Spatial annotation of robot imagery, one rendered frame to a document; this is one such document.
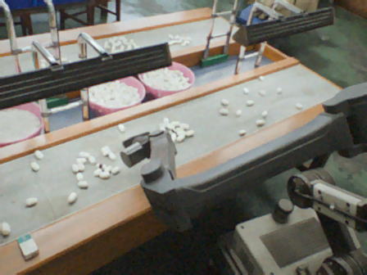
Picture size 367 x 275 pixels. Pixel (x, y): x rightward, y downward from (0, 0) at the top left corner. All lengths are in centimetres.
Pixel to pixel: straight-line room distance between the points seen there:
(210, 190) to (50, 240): 59
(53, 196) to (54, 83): 36
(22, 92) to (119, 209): 43
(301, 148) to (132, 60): 68
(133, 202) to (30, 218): 30
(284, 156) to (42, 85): 68
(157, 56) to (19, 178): 59
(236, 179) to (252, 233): 92
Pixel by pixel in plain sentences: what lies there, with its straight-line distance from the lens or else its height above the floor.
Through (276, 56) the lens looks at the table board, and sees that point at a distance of 224.
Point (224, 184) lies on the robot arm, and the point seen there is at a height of 122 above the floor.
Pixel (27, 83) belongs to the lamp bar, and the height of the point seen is 109.
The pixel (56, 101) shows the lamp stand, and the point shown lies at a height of 70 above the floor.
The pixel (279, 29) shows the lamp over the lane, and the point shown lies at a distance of 160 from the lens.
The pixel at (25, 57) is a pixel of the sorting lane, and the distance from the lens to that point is 187.
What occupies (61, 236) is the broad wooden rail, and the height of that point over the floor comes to 76.
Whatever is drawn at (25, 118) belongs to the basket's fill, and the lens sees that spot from 149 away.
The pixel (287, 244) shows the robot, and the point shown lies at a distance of 152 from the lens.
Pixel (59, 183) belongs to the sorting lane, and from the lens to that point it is 121.
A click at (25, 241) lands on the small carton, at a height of 79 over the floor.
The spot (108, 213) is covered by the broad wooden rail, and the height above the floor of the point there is 76.
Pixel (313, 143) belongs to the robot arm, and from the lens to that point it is 62.
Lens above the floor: 164
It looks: 40 degrees down
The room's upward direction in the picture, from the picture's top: 10 degrees clockwise
